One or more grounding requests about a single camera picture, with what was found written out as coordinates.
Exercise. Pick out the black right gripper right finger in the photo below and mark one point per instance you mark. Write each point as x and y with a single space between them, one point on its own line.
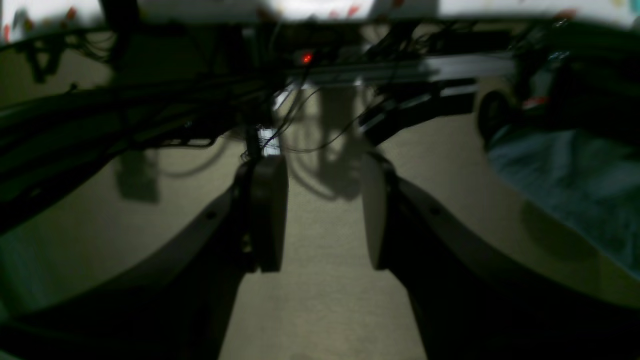
471 301

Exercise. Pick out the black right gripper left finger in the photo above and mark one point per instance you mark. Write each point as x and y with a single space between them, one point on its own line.
176 304

